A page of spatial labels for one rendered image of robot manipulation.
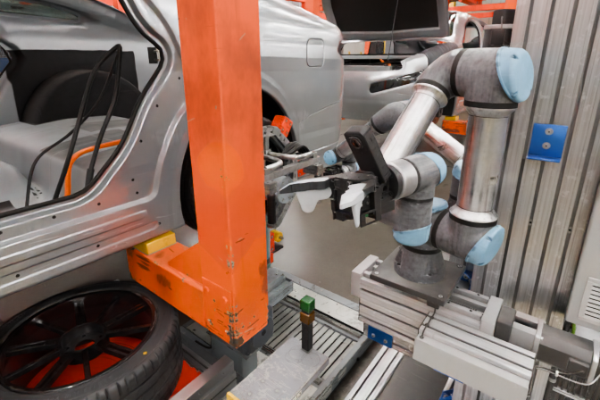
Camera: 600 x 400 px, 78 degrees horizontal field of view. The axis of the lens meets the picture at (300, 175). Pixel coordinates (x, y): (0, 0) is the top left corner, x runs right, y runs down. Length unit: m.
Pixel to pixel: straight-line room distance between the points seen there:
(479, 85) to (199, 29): 0.70
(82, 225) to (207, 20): 0.83
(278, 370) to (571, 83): 1.19
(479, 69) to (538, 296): 0.70
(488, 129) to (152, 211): 1.21
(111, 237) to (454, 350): 1.18
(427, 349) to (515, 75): 0.71
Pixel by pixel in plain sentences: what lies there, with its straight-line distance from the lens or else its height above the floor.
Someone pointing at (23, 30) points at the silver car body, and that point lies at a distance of 3.20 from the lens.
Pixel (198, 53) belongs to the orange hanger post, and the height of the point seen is 1.45.
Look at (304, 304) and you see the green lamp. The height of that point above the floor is 0.65.
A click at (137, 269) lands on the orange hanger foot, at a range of 1.73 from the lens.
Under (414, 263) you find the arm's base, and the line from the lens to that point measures 1.15.
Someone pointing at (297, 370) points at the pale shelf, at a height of 0.45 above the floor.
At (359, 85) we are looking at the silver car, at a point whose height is 1.16.
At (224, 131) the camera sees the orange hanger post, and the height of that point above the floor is 1.25.
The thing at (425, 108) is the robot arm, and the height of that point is 1.32.
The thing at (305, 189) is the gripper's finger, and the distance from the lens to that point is 0.64.
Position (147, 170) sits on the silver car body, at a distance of 1.55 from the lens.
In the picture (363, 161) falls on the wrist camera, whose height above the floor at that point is 1.27.
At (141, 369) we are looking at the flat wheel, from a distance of 1.42.
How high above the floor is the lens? 1.44
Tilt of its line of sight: 18 degrees down
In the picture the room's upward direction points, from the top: straight up
